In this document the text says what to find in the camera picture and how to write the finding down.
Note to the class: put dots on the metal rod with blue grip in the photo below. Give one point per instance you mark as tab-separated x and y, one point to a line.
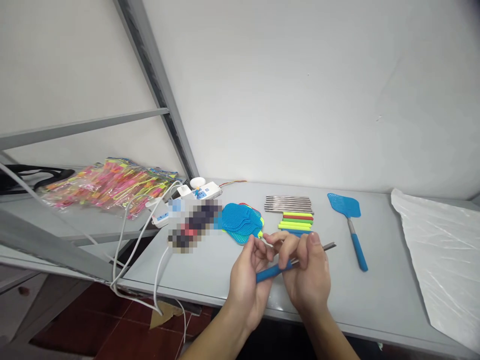
268	274

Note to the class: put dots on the white plastic bag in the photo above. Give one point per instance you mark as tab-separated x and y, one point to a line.
442	255

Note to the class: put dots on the brown cardboard scrap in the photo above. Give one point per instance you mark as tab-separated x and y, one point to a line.
163	317

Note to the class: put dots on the pile of coloured foam grips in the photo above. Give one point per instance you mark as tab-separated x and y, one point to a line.
296	223

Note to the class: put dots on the pile of colourful toy packets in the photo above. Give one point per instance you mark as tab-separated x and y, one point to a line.
108	187

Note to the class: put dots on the blue fly swatter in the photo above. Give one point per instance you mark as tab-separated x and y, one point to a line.
354	240

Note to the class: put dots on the grey metal shelf frame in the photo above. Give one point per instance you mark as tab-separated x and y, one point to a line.
161	86

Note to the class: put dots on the person's left hand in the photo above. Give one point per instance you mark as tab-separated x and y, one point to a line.
245	296

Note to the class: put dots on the long white power strip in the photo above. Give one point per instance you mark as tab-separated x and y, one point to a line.
204	192

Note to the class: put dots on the person's left fingers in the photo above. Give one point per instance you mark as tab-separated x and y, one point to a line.
258	255

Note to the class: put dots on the round white plug adapter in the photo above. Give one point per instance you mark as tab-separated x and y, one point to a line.
197	182

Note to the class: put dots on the pile of plastic swatter heads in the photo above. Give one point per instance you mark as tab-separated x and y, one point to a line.
240	221

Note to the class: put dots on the person's right hand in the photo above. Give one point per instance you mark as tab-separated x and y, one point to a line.
311	281

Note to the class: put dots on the small white power strip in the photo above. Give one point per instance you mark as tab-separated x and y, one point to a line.
157	213

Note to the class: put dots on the row of bare metal rods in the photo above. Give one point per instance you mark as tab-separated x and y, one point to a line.
288	204

